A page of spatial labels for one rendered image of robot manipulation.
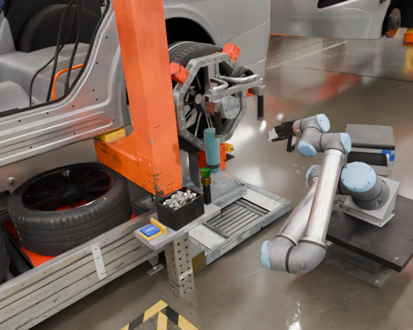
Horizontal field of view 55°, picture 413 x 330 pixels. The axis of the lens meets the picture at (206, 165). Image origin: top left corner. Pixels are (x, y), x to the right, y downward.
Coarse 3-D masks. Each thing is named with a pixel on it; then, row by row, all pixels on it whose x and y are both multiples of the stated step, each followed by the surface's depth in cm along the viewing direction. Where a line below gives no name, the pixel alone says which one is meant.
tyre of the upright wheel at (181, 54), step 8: (168, 48) 230; (176, 48) 226; (184, 48) 223; (192, 48) 221; (200, 48) 223; (208, 48) 228; (216, 48) 231; (176, 56) 219; (184, 56) 218; (192, 56) 221; (200, 56) 225; (184, 64) 219; (184, 144) 237; (192, 152) 246
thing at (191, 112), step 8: (224, 72) 245; (200, 88) 235; (192, 96) 235; (184, 104) 231; (192, 104) 236; (200, 104) 244; (192, 112) 237; (200, 112) 241; (200, 120) 268; (208, 120) 249; (224, 120) 256; (192, 128) 263; (200, 128) 261; (200, 136) 249
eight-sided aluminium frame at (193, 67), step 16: (192, 64) 215; (208, 64) 220; (224, 64) 234; (192, 80) 216; (176, 96) 212; (240, 96) 248; (176, 112) 220; (240, 112) 250; (224, 128) 252; (192, 144) 237
